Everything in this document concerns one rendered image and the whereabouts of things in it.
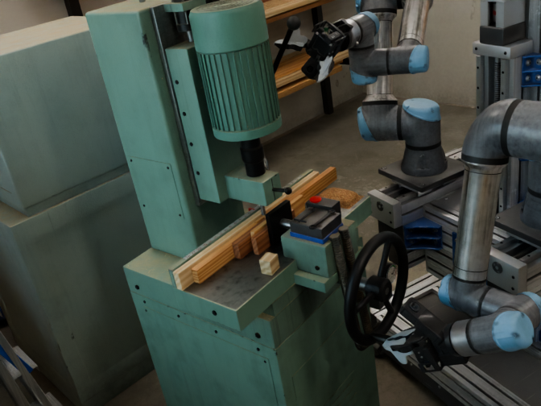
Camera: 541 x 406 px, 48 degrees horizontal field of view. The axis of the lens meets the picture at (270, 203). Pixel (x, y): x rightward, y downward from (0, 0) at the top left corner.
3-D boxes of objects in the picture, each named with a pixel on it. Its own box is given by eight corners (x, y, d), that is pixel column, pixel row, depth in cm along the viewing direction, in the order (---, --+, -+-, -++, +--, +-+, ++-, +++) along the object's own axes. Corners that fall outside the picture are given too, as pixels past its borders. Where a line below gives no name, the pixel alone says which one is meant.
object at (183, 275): (182, 291, 146) (178, 274, 144) (176, 288, 147) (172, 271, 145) (320, 186, 185) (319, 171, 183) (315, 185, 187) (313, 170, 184)
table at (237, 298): (272, 345, 132) (267, 324, 129) (177, 308, 151) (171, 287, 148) (402, 219, 172) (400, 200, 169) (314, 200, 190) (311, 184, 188)
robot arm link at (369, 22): (382, 39, 172) (381, 9, 168) (363, 50, 165) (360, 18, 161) (359, 39, 177) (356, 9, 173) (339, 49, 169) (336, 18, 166)
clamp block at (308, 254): (328, 279, 146) (324, 248, 142) (284, 267, 154) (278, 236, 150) (359, 250, 156) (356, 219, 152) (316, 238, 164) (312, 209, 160)
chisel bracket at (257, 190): (268, 212, 157) (262, 183, 153) (229, 203, 166) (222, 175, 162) (285, 200, 162) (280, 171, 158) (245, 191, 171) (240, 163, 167)
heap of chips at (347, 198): (348, 209, 170) (348, 200, 168) (312, 201, 177) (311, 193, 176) (364, 196, 175) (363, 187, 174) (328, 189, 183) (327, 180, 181)
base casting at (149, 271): (274, 351, 150) (268, 322, 146) (128, 291, 185) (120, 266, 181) (365, 260, 179) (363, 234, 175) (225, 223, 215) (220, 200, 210)
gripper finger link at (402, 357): (386, 369, 143) (417, 366, 136) (374, 348, 143) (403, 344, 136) (393, 361, 145) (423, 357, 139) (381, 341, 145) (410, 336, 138)
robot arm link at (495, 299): (502, 279, 136) (478, 296, 129) (553, 296, 128) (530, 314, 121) (498, 311, 139) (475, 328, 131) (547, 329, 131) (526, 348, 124)
